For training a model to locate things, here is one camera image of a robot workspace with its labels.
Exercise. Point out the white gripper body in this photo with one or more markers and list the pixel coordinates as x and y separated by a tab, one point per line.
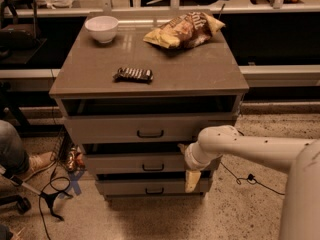
190	158

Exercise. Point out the grey drawer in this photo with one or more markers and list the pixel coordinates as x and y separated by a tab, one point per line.
149	119
135	184
140	157

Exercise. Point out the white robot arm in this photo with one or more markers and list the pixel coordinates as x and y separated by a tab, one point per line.
298	158

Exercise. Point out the grey top drawer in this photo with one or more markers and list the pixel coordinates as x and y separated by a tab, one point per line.
149	119

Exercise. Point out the grey drawer cabinet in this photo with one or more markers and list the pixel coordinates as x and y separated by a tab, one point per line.
207	70

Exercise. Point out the grey bottom drawer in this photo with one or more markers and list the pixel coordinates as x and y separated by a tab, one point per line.
135	184

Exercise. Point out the dark striped candy bar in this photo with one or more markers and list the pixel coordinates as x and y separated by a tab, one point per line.
133	75

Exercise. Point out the shiny snack packet on floor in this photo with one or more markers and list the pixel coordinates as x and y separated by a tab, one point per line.
74	160

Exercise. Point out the yellow brown chip bag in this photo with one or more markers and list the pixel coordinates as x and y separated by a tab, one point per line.
185	31

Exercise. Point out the white ceramic bowl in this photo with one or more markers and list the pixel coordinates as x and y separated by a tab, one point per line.
102	28

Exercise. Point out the tan shoe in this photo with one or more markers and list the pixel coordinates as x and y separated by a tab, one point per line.
37	164

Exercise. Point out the person leg in jeans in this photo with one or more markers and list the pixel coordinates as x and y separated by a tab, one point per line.
13	156

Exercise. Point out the black office chair base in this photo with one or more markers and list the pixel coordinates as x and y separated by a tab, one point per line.
23	204

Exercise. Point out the black bag on shelf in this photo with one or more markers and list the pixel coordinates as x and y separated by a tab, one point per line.
17	36

